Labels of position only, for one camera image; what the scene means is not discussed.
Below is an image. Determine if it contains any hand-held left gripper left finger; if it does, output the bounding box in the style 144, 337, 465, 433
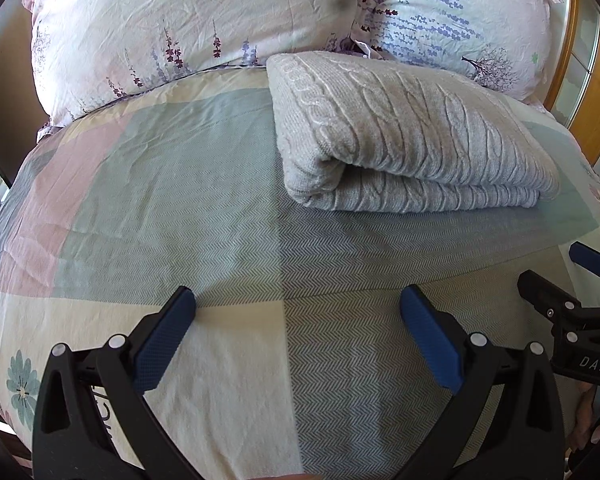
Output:
32, 286, 216, 480

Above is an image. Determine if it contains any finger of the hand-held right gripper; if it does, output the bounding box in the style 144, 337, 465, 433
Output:
517, 270, 582, 320
569, 242, 600, 281

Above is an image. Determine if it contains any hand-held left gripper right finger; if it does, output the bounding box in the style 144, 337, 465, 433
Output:
390, 284, 566, 480

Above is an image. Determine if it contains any person's right hand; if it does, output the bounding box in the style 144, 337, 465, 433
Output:
574, 386, 600, 457

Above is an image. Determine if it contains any pastel patchwork bed sheet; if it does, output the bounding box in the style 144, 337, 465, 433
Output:
0, 66, 600, 480

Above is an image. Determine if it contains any wooden cabinet with glass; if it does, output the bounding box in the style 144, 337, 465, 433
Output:
544, 0, 600, 171

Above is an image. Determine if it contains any pale blue floral pillow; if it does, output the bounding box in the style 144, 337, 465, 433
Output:
352, 0, 565, 107

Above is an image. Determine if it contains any pink floral pillow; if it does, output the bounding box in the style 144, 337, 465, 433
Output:
22, 0, 363, 130

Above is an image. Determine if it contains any grey cable knit sweater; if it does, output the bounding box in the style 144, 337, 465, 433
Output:
266, 51, 562, 212

